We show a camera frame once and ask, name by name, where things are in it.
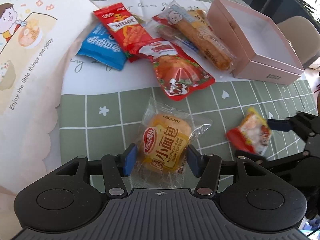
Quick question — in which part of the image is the yellow small bread packet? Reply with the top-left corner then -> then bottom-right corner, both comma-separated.
130,98 -> 213,189

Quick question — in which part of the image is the red cracker snack packet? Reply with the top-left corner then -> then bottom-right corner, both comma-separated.
93,3 -> 152,62

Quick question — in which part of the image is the beige chair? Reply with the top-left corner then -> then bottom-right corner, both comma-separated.
277,16 -> 319,69

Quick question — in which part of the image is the red chicken snack packet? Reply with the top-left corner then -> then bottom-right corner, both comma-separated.
132,38 -> 215,101

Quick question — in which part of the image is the pink cardboard box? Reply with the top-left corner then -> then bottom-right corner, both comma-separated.
207,0 -> 304,85

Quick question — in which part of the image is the white cartoon printed bag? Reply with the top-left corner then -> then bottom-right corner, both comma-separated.
0,0 -> 97,196

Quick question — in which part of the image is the blue snack packet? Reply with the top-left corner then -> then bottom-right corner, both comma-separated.
78,23 -> 127,70

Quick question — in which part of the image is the red yellow snack packet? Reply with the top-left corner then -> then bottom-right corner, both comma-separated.
226,107 -> 272,155

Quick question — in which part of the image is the red dark sausage packet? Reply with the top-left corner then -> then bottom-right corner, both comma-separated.
152,15 -> 199,53

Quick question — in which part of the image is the long sausage bread packet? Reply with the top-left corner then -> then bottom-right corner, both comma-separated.
157,1 -> 236,71

